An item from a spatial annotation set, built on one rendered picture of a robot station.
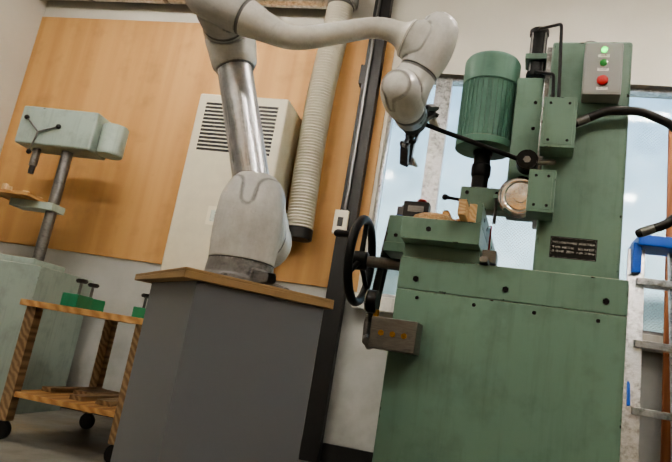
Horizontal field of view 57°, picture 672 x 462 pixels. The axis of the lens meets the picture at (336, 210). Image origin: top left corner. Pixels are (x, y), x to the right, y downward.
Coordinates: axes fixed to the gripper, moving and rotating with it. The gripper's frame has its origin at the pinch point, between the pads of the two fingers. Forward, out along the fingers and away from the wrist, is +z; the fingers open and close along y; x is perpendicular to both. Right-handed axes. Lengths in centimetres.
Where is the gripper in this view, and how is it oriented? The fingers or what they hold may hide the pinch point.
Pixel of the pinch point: (423, 143)
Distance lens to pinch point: 190.4
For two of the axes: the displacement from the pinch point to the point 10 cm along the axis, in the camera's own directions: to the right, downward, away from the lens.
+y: 4.8, -8.7, 1.0
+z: 2.9, 2.6, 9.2
